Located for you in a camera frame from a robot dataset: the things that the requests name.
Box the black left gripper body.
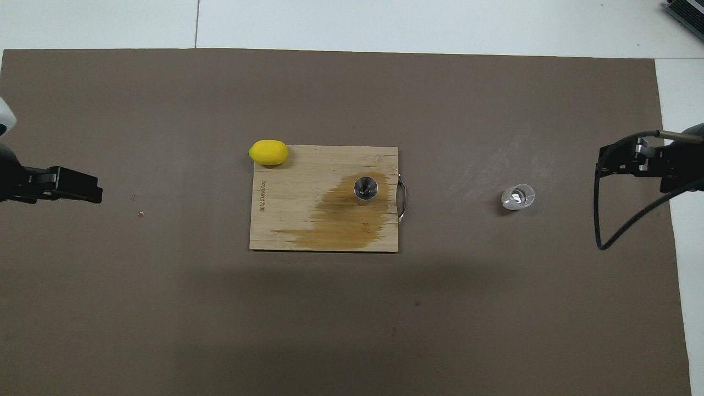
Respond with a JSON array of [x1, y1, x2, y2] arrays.
[[0, 144, 53, 203]]

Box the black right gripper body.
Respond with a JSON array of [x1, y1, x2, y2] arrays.
[[660, 132, 704, 194]]

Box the small clear glass cup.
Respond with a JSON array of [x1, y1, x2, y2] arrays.
[[501, 184, 535, 211]]

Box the steel double jigger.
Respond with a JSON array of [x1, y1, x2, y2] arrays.
[[353, 175, 379, 207]]

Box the grey ribbed device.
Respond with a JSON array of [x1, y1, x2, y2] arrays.
[[663, 0, 704, 27]]

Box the yellow lemon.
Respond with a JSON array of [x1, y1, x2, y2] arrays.
[[248, 140, 289, 166]]

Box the bamboo cutting board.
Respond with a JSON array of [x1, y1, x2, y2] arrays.
[[249, 145, 399, 253]]

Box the brown table mat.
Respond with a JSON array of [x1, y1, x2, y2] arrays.
[[0, 48, 692, 396]]

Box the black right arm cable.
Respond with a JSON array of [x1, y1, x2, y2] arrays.
[[594, 130, 704, 251]]

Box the metal cutting board handle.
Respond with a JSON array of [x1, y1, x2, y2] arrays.
[[396, 173, 408, 223]]

